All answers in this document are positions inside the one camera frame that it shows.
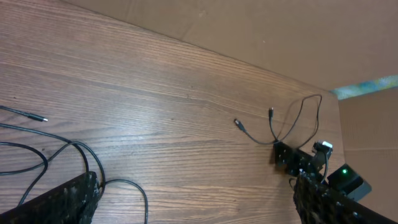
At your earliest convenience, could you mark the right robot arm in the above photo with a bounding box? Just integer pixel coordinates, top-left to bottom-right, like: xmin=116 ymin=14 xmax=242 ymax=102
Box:
xmin=274 ymin=141 xmax=372 ymax=202

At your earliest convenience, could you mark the black USB-A cable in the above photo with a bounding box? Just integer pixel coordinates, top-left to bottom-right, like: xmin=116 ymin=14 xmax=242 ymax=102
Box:
xmin=233 ymin=93 xmax=323 ymax=150

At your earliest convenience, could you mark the colourful painted cloth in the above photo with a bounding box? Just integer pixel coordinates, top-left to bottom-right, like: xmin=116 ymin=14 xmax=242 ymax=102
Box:
xmin=331 ymin=75 xmax=397 ymax=100

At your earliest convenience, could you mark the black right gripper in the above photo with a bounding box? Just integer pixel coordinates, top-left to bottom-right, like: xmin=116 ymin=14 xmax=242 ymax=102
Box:
xmin=273 ymin=142 xmax=323 ymax=180

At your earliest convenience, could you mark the cardboard wall panel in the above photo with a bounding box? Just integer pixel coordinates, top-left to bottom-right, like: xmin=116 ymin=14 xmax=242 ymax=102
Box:
xmin=74 ymin=0 xmax=397 ymax=220

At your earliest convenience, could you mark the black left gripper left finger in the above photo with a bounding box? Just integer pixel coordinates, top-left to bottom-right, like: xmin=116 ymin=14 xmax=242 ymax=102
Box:
xmin=1 ymin=171 xmax=100 ymax=224

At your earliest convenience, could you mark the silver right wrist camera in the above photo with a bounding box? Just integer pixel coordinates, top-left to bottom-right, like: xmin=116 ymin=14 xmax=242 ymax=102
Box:
xmin=312 ymin=141 xmax=333 ymax=154

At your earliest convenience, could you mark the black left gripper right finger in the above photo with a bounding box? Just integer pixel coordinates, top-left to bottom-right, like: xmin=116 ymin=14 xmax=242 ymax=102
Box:
xmin=293 ymin=173 xmax=395 ymax=224

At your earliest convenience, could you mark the black USB-C cable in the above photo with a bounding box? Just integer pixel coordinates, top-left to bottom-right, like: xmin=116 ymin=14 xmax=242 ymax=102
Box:
xmin=0 ymin=105 xmax=149 ymax=224

